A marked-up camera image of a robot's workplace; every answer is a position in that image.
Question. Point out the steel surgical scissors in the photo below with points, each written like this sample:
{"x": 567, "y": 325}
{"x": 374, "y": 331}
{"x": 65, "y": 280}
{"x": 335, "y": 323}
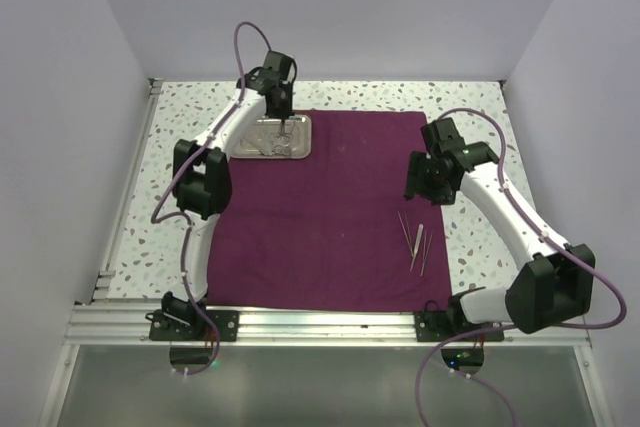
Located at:
{"x": 284, "y": 138}

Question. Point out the stainless steel instrument tray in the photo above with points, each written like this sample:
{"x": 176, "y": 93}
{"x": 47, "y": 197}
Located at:
{"x": 258, "y": 142}

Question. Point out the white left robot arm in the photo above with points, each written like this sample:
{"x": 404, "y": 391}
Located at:
{"x": 201, "y": 186}

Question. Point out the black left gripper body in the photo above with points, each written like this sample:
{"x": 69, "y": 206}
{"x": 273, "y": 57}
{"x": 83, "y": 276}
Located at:
{"x": 284, "y": 110}

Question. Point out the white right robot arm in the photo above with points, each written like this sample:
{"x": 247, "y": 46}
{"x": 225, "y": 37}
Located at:
{"x": 553, "y": 284}

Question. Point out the broad steel forceps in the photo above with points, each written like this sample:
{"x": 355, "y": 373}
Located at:
{"x": 416, "y": 245}

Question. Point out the purple cloth wrap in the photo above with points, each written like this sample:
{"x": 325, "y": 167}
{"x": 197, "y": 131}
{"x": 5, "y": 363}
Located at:
{"x": 322, "y": 233}

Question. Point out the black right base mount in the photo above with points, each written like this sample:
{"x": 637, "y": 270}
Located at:
{"x": 434, "y": 325}

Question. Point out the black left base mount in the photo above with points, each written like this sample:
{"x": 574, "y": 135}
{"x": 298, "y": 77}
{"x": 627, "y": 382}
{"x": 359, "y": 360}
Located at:
{"x": 215, "y": 324}

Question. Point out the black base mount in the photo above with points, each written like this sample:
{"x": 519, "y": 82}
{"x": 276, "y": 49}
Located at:
{"x": 215, "y": 324}
{"x": 434, "y": 325}

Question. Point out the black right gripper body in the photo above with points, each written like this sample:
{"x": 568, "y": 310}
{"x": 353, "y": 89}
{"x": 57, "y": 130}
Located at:
{"x": 431, "y": 187}

